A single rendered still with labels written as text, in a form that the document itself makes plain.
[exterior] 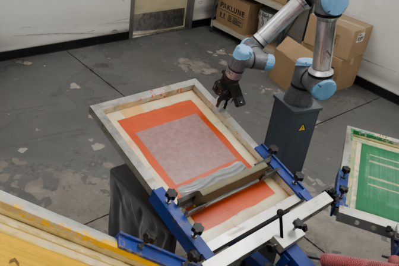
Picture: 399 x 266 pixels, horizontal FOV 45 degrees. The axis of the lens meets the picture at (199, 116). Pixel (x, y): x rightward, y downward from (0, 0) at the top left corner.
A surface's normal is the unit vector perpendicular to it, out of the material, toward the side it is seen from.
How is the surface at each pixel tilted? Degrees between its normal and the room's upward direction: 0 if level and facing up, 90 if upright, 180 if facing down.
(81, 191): 0
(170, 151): 15
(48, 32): 90
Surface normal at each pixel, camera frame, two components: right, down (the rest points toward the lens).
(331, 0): 0.28, 0.40
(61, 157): 0.13, -0.85
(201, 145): 0.29, -0.70
